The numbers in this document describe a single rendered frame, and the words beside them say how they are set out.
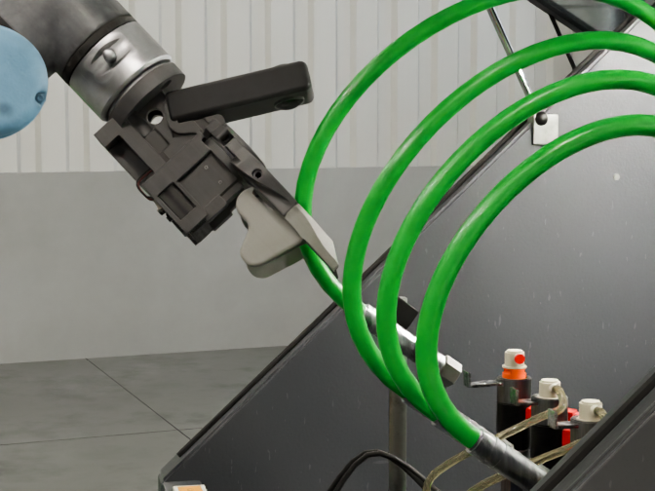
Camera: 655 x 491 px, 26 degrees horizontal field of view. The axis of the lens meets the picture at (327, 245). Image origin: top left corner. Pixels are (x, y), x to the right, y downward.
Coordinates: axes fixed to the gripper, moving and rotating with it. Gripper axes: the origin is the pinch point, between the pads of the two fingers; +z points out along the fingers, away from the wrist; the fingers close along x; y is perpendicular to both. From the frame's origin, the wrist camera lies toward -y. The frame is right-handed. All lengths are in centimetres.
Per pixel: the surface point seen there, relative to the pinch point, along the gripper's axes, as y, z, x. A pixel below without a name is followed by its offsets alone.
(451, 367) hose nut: -1.1, 12.6, -4.0
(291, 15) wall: -131, -172, -653
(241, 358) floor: 19, -51, -649
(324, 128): -6.3, -7.7, 2.0
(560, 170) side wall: -26.4, 6.5, -35.5
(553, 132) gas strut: -28.3, 3.1, -34.0
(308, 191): -2.0, -5.0, 1.2
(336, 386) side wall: 5.9, 6.7, -35.4
